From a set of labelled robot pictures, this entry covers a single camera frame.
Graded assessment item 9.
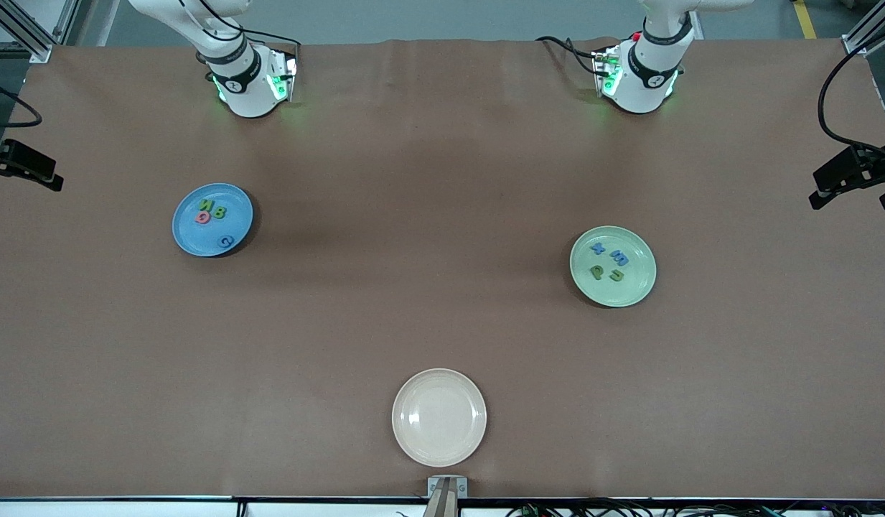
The blue plate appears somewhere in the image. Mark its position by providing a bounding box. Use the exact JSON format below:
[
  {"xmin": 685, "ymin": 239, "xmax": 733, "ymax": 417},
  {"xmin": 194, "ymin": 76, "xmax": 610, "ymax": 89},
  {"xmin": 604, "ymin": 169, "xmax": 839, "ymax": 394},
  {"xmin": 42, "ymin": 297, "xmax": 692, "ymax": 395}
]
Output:
[{"xmin": 172, "ymin": 182, "xmax": 254, "ymax": 258}]

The green plate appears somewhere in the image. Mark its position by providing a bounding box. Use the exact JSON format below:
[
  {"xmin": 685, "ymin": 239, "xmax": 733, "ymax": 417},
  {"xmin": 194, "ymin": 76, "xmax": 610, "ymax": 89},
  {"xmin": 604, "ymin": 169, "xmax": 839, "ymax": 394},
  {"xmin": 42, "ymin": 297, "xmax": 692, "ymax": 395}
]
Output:
[{"xmin": 569, "ymin": 225, "xmax": 657, "ymax": 308}]

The beige plate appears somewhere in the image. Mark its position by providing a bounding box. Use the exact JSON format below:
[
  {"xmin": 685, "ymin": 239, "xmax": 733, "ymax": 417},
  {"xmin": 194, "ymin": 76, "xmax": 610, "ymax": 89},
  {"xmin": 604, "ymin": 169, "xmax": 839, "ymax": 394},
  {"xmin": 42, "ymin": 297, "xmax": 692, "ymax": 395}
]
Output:
[{"xmin": 391, "ymin": 368, "xmax": 487, "ymax": 468}]

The brown table cover sheet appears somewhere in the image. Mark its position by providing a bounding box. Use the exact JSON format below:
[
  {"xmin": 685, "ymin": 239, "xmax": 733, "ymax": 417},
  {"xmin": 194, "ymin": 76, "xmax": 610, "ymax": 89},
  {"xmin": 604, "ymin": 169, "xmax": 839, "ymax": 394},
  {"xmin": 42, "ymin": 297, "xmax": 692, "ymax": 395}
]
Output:
[{"xmin": 0, "ymin": 37, "xmax": 885, "ymax": 500}]

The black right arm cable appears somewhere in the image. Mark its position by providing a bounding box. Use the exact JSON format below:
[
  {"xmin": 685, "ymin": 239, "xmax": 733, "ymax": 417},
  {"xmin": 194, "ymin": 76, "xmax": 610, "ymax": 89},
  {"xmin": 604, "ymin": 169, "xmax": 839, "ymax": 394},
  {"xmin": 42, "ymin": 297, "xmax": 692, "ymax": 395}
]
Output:
[{"xmin": 0, "ymin": 75, "xmax": 43, "ymax": 130}]

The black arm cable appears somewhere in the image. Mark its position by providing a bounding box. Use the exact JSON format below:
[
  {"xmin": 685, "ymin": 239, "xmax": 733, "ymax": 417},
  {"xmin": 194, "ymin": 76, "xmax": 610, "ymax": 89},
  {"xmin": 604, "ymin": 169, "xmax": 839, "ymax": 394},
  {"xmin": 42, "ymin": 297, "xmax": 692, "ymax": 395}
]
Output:
[
  {"xmin": 0, "ymin": 75, "xmax": 43, "ymax": 130},
  {"xmin": 819, "ymin": 43, "xmax": 885, "ymax": 162}
]

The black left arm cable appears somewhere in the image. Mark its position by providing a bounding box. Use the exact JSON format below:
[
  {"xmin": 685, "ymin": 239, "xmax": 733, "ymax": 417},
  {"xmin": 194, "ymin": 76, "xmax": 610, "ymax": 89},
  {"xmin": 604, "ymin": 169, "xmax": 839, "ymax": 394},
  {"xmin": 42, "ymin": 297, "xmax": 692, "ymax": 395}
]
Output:
[{"xmin": 819, "ymin": 43, "xmax": 885, "ymax": 162}]

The aluminium frame profile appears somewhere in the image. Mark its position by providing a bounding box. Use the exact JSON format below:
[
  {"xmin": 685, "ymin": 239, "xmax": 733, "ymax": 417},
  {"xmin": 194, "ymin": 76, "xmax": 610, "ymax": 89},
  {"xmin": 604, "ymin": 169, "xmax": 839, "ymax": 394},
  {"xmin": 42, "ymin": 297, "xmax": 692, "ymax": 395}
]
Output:
[
  {"xmin": 840, "ymin": 0, "xmax": 885, "ymax": 55},
  {"xmin": 0, "ymin": 0, "xmax": 80, "ymax": 64}
]

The black base cable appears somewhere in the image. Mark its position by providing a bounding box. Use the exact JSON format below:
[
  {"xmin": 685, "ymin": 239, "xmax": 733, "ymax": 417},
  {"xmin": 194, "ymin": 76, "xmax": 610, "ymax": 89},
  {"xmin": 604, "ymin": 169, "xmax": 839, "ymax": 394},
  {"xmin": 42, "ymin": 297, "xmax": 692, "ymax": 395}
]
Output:
[
  {"xmin": 535, "ymin": 34, "xmax": 602, "ymax": 76},
  {"xmin": 197, "ymin": 0, "xmax": 303, "ymax": 51}
]

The white table edge rail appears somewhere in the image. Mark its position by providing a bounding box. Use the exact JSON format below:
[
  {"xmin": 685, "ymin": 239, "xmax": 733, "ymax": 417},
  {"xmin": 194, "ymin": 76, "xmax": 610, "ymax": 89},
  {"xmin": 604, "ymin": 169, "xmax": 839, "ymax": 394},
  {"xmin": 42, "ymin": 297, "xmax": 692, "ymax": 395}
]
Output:
[{"xmin": 0, "ymin": 498, "xmax": 885, "ymax": 517}]

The black cable bundle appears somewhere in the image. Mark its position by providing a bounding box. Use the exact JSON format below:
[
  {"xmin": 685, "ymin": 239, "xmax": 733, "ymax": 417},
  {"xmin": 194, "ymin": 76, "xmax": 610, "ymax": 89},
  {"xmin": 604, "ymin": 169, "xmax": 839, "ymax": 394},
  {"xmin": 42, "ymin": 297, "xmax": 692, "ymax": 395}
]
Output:
[{"xmin": 507, "ymin": 497, "xmax": 885, "ymax": 517}]

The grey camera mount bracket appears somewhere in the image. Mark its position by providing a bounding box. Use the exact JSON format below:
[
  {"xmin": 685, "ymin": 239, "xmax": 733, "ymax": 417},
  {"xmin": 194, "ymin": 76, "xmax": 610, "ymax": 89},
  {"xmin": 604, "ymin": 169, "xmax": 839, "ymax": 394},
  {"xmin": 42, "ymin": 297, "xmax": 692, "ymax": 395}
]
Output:
[{"xmin": 422, "ymin": 475, "xmax": 469, "ymax": 517}]

